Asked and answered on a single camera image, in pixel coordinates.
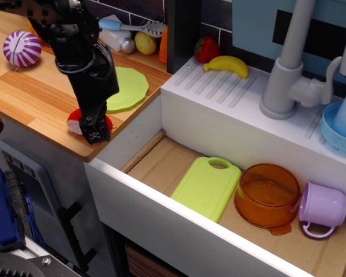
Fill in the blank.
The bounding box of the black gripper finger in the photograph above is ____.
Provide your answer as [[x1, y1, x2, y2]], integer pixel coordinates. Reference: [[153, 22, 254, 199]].
[[79, 115, 111, 145]]

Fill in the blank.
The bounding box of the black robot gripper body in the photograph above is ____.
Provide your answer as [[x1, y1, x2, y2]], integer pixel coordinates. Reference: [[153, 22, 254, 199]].
[[55, 42, 119, 118]]

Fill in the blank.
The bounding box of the red and white toy sushi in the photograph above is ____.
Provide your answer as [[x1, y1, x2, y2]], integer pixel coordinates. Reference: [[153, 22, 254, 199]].
[[66, 108, 113, 135]]

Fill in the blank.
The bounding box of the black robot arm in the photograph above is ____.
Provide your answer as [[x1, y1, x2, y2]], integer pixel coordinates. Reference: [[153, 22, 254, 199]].
[[2, 1, 119, 144]]

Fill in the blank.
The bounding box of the light green toy plate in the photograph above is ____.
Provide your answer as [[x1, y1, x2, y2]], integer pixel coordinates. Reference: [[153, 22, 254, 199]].
[[107, 66, 149, 114]]

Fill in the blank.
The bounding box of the white toy milk carton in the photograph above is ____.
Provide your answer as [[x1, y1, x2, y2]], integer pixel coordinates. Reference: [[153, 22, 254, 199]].
[[99, 15, 131, 52]]

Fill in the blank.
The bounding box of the silver metal ball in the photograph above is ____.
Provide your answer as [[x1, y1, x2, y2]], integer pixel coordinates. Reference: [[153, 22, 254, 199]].
[[120, 38, 136, 54]]

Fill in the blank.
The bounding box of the yellow toy potato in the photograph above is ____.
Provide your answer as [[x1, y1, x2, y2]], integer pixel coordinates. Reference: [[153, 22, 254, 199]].
[[134, 32, 157, 55]]

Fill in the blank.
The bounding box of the purple white striped toy onion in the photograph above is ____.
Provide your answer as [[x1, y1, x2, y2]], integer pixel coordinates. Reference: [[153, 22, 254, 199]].
[[3, 31, 42, 68]]

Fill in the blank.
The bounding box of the orange toy carrot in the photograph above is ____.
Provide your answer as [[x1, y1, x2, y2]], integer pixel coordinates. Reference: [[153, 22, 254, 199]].
[[159, 25, 168, 64]]

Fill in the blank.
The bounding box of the white toy sink unit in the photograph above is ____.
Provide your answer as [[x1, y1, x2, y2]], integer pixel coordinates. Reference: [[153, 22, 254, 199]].
[[84, 56, 346, 277]]

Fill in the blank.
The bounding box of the red toy strawberry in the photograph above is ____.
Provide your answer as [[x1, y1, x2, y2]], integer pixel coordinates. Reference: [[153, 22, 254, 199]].
[[193, 36, 222, 63]]

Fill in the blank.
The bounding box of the green toy cutting board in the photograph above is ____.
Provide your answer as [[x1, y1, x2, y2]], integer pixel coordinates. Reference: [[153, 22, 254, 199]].
[[171, 157, 242, 223]]

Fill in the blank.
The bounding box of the blue clamp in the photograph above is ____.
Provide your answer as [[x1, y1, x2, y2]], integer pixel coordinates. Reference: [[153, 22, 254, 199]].
[[0, 169, 33, 252]]

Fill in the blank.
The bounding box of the yellow toy banana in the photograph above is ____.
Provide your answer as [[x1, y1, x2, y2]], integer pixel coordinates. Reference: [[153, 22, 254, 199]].
[[204, 55, 249, 78]]

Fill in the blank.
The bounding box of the orange transparent toy pot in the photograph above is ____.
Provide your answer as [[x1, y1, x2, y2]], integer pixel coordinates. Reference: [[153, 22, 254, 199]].
[[234, 163, 302, 236]]

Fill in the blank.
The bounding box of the grey toy faucet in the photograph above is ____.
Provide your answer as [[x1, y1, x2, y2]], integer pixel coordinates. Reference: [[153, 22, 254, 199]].
[[259, 1, 342, 120]]

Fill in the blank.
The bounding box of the blue toy bowl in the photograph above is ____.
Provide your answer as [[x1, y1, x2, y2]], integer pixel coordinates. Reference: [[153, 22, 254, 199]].
[[321, 102, 346, 152]]

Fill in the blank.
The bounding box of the lilac toy mug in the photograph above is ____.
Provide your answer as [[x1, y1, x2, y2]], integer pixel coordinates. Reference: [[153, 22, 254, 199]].
[[299, 182, 346, 239]]

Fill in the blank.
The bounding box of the light blue panel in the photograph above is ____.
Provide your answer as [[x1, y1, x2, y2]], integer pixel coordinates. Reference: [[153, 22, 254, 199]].
[[231, 0, 346, 87]]

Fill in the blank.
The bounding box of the grey pasta spoon blue handle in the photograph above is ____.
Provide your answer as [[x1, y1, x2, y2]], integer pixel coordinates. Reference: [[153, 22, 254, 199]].
[[99, 18, 166, 38]]

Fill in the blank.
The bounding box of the black oven door handle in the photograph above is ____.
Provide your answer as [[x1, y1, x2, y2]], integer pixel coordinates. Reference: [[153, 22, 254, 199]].
[[57, 202, 97, 272]]

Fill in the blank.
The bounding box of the black vertical post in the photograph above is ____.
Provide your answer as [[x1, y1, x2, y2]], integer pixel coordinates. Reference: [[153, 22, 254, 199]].
[[167, 0, 201, 74]]

